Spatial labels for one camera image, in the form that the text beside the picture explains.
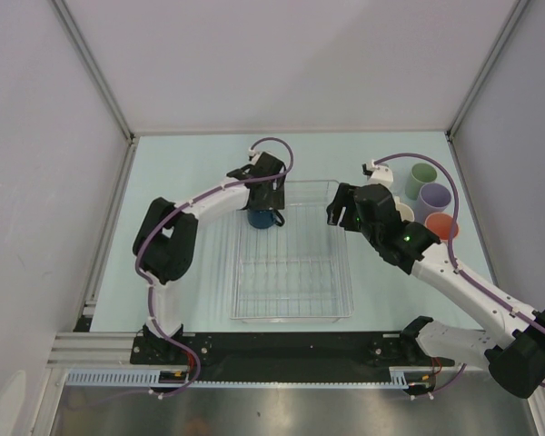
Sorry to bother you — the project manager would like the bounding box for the light green plastic cup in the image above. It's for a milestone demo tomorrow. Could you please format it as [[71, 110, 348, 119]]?
[[405, 163, 437, 201]]

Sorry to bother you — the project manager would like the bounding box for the lavender plastic cup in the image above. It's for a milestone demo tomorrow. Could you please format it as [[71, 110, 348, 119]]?
[[414, 183, 452, 222]]

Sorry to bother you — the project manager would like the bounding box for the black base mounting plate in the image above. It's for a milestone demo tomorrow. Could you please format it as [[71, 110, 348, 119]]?
[[130, 330, 454, 383]]

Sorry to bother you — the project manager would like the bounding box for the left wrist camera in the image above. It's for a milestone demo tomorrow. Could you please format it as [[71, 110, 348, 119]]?
[[247, 147, 264, 166]]

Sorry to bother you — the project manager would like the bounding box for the aluminium frame post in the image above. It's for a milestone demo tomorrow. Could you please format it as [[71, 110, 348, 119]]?
[[445, 0, 533, 137], [47, 0, 135, 142]]

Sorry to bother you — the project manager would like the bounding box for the white wire dish rack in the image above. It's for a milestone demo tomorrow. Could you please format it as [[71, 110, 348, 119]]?
[[229, 180, 354, 322]]

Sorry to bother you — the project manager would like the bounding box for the left aluminium frame post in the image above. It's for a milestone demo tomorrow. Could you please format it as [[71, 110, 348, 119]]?
[[47, 0, 135, 142]]

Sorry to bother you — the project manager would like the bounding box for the white slotted cable duct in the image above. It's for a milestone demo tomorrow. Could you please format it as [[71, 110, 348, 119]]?
[[65, 365, 437, 390]]

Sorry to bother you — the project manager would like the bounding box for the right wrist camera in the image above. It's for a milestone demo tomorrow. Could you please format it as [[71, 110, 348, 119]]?
[[362, 160, 394, 188]]

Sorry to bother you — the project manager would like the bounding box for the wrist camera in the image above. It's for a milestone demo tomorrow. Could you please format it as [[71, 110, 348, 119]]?
[[247, 147, 264, 166], [362, 160, 394, 188]]

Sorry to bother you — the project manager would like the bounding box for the pink plastic cup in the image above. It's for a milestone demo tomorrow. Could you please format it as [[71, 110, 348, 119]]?
[[424, 213, 460, 243]]

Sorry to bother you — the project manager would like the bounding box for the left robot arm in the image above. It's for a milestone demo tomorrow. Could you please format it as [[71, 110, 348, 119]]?
[[133, 152, 293, 363]]

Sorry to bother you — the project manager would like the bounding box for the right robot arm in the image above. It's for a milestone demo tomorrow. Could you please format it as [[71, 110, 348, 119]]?
[[327, 183, 545, 399]]

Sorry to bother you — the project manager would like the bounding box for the dark blue ceramic mug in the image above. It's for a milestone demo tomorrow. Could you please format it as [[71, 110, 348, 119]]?
[[247, 209, 285, 230]]

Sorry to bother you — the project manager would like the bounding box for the white ceramic mug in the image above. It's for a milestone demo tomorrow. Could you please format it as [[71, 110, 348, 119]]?
[[396, 203, 415, 222]]

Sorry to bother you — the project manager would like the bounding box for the right aluminium frame post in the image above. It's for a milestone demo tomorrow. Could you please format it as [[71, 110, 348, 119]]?
[[445, 0, 533, 137]]

